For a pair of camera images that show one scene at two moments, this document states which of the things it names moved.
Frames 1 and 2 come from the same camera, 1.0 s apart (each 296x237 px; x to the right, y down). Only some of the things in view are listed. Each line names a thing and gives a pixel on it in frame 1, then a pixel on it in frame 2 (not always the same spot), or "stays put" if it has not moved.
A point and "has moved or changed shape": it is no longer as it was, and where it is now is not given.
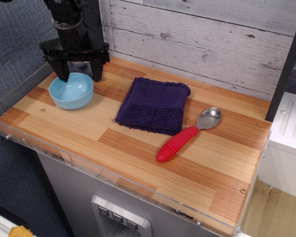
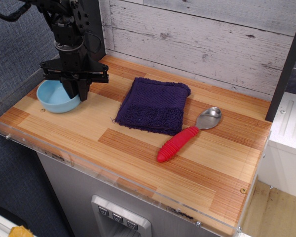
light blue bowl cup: (75, 94) has moved or changed shape
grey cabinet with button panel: (93, 207) stays put
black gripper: (76, 44) -> (73, 69)
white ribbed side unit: (283, 165) stays put
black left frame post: (89, 30) stays put
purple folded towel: (155, 106) stays put
